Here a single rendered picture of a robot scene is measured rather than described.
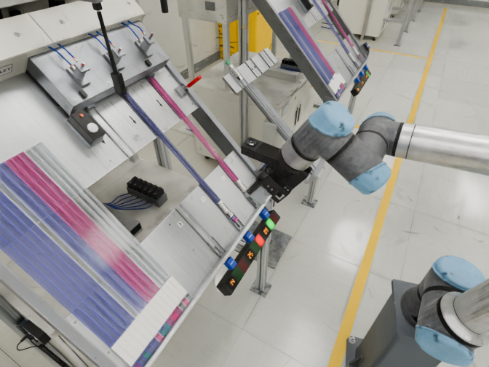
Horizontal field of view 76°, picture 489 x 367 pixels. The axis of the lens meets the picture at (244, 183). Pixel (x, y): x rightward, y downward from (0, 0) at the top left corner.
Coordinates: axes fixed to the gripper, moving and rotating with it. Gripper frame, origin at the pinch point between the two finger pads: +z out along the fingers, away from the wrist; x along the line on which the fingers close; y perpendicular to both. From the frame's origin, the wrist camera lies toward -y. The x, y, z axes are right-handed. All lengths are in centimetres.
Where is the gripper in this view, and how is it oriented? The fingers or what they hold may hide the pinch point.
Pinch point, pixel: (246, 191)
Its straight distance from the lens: 84.6
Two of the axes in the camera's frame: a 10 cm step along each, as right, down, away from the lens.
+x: 4.9, -5.8, 6.5
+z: -4.5, 4.7, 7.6
